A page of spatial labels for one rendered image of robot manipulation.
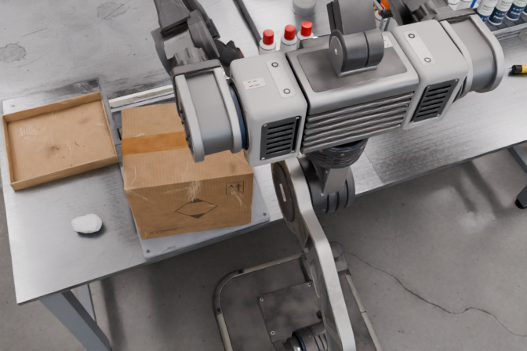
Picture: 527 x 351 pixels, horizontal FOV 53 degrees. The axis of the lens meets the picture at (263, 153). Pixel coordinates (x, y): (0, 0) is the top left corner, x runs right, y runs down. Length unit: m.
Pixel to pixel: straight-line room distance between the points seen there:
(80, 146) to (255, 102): 0.94
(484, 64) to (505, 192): 1.81
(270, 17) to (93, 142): 0.76
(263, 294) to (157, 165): 0.91
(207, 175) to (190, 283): 1.14
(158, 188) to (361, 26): 0.62
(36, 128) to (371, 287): 1.47
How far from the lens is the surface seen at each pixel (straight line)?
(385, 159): 1.66
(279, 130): 0.87
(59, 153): 1.69
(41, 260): 1.54
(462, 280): 2.50
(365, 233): 2.46
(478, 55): 1.04
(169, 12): 1.05
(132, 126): 1.33
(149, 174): 1.25
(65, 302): 1.65
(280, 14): 1.96
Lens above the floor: 2.17
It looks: 56 degrees down
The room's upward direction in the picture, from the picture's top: 4 degrees clockwise
